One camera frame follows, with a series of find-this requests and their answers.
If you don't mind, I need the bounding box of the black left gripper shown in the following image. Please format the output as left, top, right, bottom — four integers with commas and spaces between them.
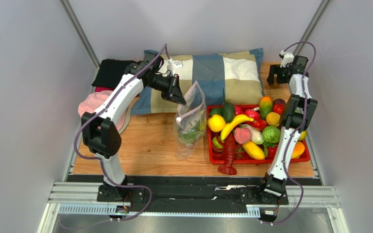
147, 74, 186, 106

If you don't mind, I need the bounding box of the clear zip top bag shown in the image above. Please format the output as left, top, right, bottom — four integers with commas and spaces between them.
173, 81, 206, 160

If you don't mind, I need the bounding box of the green toy lettuce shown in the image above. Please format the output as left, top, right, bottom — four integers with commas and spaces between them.
177, 119, 206, 145

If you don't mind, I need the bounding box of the dark green toy avocado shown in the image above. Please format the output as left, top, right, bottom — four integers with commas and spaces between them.
221, 101, 235, 123

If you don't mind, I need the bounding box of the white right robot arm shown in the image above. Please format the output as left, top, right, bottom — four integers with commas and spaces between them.
257, 51, 318, 203

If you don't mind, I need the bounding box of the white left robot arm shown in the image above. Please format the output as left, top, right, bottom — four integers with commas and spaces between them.
81, 52, 186, 201

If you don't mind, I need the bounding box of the blue beige checked pillow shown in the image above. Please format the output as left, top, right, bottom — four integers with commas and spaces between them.
131, 48, 265, 116

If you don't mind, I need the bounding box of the green toy lime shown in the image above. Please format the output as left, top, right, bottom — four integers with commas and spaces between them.
209, 107, 222, 117

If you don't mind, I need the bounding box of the yellow toy lemon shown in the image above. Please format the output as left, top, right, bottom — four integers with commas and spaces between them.
207, 114, 226, 133

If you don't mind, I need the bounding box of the red toy bell pepper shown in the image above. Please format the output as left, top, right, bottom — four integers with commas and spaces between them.
244, 109, 260, 120

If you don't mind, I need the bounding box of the yellow toy banana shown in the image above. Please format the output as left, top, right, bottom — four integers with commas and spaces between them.
220, 114, 254, 140

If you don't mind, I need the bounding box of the green toy custard apple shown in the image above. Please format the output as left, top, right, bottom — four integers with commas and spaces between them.
262, 126, 281, 144

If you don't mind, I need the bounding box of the red plastic tray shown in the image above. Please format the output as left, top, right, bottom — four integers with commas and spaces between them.
205, 104, 311, 166

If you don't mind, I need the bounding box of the red toy lobster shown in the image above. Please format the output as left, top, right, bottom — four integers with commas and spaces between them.
218, 133, 237, 175

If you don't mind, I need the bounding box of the pink toy peach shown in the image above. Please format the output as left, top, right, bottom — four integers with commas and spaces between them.
233, 127, 252, 145

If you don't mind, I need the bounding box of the black folded cloth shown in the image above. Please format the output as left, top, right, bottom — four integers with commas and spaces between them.
91, 59, 136, 90

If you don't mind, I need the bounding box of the yellow toy corn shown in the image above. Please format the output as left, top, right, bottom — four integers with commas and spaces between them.
242, 141, 266, 160

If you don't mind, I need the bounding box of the pink bucket hat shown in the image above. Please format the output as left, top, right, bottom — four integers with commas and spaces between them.
77, 89, 132, 135

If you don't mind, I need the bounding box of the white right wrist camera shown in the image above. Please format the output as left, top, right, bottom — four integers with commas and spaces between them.
279, 50, 294, 67

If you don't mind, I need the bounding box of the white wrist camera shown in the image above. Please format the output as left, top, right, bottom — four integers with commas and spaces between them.
167, 58, 183, 75
279, 50, 294, 67

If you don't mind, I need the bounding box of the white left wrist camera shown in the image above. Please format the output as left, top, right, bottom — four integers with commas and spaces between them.
167, 58, 183, 75

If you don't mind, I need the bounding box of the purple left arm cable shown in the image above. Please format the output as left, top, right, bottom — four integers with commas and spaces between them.
73, 43, 171, 222

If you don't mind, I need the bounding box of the black mounting rail base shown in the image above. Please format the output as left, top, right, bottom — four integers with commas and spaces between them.
67, 174, 323, 214

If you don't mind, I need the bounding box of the white slotted cable duct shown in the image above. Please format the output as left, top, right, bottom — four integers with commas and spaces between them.
58, 202, 261, 218

